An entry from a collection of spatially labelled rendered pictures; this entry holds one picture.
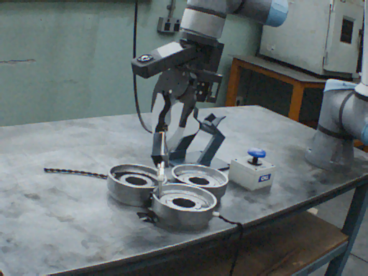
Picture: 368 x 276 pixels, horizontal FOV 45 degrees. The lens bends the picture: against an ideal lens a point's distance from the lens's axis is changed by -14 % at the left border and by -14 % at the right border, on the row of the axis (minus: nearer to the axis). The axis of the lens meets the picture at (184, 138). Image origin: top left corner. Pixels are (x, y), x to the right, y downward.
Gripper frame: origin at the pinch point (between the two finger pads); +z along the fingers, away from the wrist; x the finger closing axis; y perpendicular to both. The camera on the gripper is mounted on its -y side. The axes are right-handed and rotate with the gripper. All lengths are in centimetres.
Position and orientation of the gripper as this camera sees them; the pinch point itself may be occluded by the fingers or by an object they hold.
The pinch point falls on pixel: (160, 141)
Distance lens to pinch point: 89.2
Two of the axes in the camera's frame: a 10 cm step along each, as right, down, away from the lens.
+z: -2.6, 9.4, 2.2
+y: 7.2, 0.4, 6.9
